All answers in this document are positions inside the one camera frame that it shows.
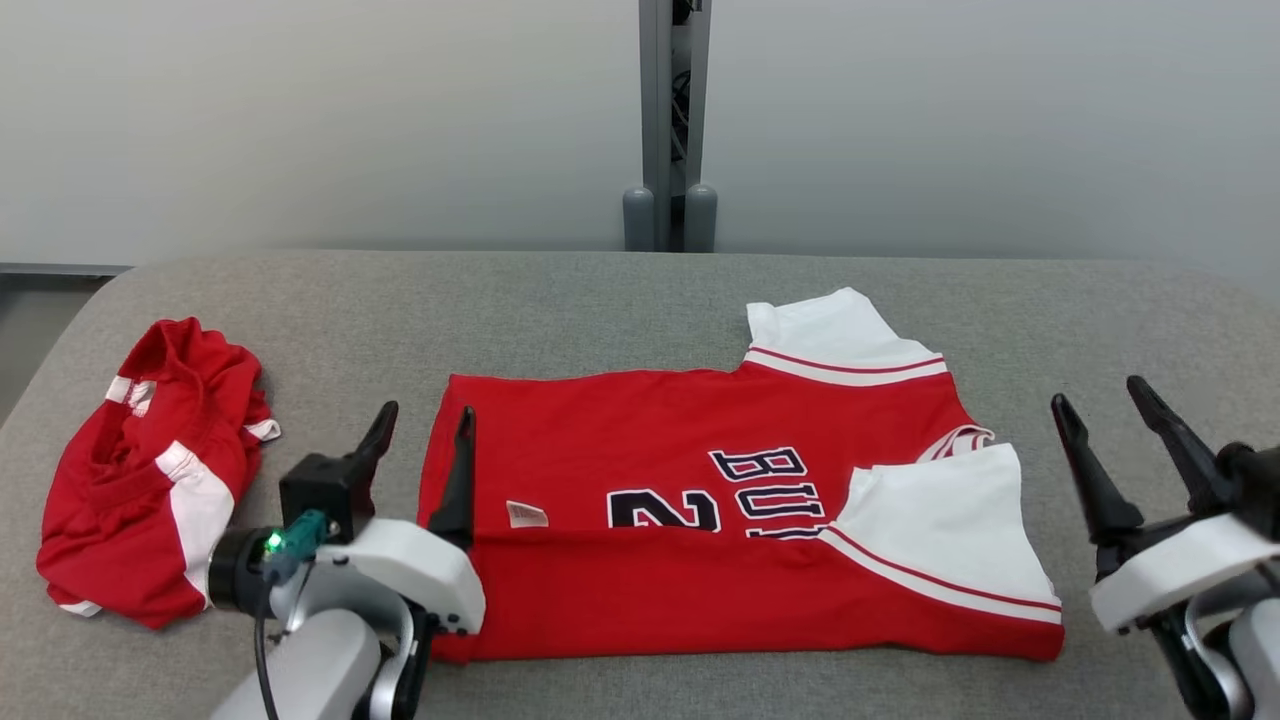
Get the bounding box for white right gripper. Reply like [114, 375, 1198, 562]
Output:
[1049, 375, 1280, 635]

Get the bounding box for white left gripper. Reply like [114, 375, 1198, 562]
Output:
[207, 401, 487, 638]

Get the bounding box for red white basketball jersey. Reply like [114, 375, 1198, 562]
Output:
[417, 287, 1065, 665]

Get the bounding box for red white sports shorts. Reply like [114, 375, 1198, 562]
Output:
[36, 317, 282, 630]

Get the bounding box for teal plug left camera cable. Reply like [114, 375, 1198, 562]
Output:
[253, 508, 332, 720]

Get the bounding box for grey rounded post bumper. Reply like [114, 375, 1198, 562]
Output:
[684, 182, 720, 254]
[621, 186, 657, 254]

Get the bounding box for grey metal post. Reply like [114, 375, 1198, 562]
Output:
[621, 0, 720, 254]

